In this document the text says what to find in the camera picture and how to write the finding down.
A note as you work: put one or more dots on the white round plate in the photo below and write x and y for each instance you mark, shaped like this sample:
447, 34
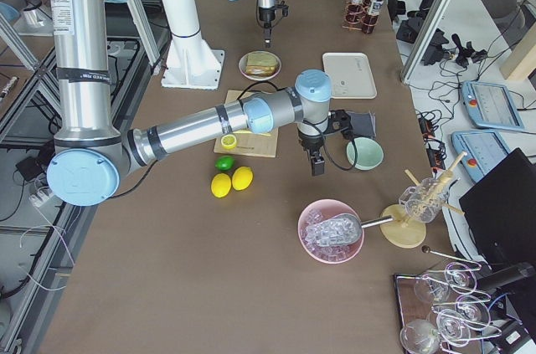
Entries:
242, 68

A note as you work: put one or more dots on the black laptop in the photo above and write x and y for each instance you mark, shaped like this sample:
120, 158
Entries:
500, 211

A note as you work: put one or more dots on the wine glass rack tray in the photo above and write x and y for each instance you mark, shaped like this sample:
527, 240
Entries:
442, 310

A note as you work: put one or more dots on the cream rabbit serving tray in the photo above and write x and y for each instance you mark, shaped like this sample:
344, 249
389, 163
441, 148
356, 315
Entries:
350, 74

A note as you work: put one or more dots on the bamboo cutting board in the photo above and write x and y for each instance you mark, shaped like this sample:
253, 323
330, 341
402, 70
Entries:
251, 144

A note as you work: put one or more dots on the tea bottle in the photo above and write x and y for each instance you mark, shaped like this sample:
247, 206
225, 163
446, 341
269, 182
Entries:
355, 11
371, 16

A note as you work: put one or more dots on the front tea bottle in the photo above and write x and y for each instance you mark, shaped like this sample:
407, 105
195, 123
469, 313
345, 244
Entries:
355, 11

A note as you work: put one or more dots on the wooden mug tree stand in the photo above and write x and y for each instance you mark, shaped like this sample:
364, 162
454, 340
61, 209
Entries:
404, 231

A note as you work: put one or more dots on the yellow plastic knife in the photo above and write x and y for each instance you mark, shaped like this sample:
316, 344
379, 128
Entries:
261, 133

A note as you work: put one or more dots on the whole lemon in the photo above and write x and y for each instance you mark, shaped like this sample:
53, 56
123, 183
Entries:
242, 178
221, 185

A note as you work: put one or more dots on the far teach pendant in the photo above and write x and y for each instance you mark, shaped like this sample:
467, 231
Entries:
490, 106

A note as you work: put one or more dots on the teach pendant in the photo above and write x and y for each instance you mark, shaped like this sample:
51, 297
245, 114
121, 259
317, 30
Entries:
490, 106
484, 148

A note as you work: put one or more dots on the copper wire bottle rack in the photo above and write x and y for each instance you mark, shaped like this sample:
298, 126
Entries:
359, 26

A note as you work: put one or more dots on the halved lemon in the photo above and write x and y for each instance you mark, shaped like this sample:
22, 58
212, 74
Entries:
229, 142

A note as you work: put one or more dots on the green ceramic bowl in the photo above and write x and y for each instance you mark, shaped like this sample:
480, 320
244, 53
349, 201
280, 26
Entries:
364, 153

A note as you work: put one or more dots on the metal ice scoop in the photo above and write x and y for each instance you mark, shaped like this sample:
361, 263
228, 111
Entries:
340, 230

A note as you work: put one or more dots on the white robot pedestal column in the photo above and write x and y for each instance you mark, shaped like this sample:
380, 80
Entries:
190, 62

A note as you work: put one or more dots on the near teach pendant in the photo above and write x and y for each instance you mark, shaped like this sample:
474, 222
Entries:
484, 148

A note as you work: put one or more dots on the pink ice bowl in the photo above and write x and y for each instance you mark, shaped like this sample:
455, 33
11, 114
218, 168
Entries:
321, 210

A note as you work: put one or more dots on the grey folded cloth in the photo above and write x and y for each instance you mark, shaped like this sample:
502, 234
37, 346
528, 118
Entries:
363, 124

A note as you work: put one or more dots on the green lime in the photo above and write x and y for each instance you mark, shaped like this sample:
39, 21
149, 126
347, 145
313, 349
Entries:
224, 163

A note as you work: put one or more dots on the lower whole lemon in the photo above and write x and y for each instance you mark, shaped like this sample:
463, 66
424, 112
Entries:
221, 185

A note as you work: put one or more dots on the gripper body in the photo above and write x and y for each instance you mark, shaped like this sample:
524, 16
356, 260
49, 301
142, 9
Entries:
265, 15
310, 141

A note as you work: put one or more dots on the upper whole lemon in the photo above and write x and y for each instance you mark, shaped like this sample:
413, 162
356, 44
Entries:
242, 178

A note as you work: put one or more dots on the bread slice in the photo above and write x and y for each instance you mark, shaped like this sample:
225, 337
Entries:
261, 58
260, 71

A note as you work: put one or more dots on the right tea bottle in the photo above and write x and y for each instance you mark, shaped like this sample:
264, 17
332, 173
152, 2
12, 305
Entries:
371, 16

